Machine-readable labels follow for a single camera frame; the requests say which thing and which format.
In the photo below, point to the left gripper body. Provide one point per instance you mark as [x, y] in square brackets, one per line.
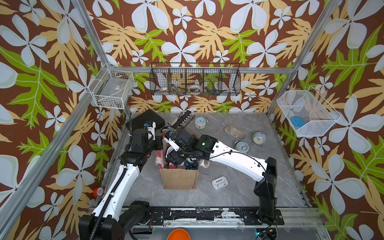
[155, 145]

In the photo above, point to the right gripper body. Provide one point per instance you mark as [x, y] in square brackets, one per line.
[179, 156]

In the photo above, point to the dark green alarm clock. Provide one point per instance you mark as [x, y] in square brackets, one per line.
[191, 165]

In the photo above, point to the canvas bag with red sides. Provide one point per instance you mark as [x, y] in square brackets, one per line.
[177, 178]

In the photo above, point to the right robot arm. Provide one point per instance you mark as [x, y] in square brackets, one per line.
[264, 172]

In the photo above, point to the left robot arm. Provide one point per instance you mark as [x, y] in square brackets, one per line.
[107, 222]

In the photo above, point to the cream and blue alarm clock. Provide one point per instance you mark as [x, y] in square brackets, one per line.
[200, 123]

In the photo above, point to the mirror digital clock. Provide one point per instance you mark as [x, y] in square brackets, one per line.
[235, 132]

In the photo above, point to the small white digital clock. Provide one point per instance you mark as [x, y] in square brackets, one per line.
[220, 183]

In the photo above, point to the light blue twin-bell alarm clock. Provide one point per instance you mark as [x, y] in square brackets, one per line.
[242, 146]

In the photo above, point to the grey round globe clock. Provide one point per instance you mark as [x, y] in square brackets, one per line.
[258, 139]

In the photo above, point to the black plastic tool case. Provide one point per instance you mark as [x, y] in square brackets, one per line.
[149, 115]

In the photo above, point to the red cap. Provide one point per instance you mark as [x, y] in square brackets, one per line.
[98, 192]

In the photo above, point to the orange bowl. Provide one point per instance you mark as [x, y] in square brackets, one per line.
[179, 234]

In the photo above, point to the blue object in basket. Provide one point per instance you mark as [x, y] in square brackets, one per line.
[298, 122]

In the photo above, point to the socket set on black rail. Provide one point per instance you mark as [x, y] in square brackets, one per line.
[181, 121]

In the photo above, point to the black wire basket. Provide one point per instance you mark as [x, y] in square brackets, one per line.
[216, 79]

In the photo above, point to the white wire basket left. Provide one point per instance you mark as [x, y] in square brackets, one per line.
[111, 87]

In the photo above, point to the white wire basket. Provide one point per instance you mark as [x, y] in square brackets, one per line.
[111, 87]
[309, 104]

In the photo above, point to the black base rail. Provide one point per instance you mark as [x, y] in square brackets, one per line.
[249, 216]

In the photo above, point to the white wire basket right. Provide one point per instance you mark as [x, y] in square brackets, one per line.
[309, 104]

